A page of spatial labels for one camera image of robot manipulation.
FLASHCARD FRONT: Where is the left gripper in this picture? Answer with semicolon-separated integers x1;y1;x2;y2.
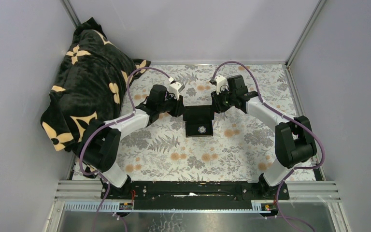
157;91;186;117

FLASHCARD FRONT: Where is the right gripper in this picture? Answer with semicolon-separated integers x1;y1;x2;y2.
210;87;236;114

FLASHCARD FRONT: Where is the black paper box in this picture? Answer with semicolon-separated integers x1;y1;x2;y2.
183;105;214;138

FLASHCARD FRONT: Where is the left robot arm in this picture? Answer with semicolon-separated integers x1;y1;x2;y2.
77;81;185;199

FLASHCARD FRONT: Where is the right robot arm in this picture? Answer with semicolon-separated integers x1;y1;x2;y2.
210;75;317;199

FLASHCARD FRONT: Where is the floral tablecloth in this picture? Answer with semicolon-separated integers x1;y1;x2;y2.
71;63;316;182

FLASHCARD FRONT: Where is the black floral blanket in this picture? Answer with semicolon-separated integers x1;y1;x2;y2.
40;18;151;152

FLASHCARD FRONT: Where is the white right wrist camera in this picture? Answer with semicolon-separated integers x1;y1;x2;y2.
210;75;229;94

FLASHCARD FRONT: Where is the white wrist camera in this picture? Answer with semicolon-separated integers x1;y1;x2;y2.
210;75;229;94
168;80;185;94

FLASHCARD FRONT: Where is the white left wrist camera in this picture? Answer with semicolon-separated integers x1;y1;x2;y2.
168;80;185;94

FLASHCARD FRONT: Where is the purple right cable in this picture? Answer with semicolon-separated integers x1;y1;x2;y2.
209;61;328;232

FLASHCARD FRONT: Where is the purple cable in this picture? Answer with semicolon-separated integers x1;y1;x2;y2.
209;61;328;232
76;67;180;232

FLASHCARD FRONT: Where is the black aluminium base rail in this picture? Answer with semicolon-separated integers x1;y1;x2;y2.
55;180;341;214

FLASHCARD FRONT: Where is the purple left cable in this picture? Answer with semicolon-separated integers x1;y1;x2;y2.
76;67;180;232

